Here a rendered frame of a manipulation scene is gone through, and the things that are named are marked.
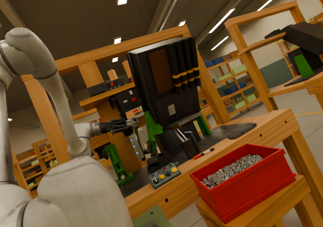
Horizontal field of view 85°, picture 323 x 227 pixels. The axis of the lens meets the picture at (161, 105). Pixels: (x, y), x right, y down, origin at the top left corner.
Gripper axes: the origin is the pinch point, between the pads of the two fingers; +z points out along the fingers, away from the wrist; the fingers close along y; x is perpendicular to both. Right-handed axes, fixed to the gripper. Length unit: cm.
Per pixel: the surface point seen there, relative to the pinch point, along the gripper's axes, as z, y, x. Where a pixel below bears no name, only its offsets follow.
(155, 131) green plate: 12.9, -14.3, -2.8
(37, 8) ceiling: -136, 431, -3
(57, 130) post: -51, 20, 14
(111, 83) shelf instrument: -8.7, 35.0, -12.8
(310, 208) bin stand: 49, -81, -21
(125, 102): -0.4, 22.2, -2.5
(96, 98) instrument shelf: -21.2, 24.6, -7.0
